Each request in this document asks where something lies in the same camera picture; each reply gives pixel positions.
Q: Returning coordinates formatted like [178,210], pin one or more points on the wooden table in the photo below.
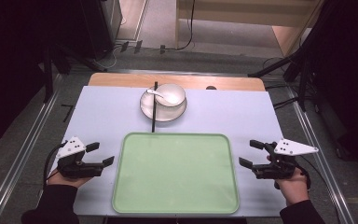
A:
[121,80]

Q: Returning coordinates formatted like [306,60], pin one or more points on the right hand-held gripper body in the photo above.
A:
[281,168]

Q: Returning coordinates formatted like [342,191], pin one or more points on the person's left hand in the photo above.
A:
[62,179]

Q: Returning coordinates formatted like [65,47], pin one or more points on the person's right hand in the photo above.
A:
[295,188]

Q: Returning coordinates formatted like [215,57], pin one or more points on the white ceramic spoon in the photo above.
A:
[153,92]

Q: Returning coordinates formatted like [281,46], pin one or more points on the black cabinet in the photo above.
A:
[101,25]

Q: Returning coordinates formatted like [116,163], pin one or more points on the white ceramic bowl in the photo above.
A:
[175,92]

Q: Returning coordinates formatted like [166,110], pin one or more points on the green plastic tray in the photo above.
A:
[175,174]

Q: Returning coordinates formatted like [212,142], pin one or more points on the metal floor rail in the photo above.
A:
[323,161]
[18,161]

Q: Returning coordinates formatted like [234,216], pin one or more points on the light wooden furniture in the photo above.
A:
[230,14]

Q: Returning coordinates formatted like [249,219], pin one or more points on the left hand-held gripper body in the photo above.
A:
[74,168]

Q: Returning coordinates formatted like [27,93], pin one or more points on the light blue table mat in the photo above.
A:
[105,109]

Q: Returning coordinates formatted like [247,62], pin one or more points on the black metal stand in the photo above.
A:
[303,81]
[48,77]

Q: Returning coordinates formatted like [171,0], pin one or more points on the black chopsticks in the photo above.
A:
[154,119]

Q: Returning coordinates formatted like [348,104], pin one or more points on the white round plate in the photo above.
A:
[167,115]

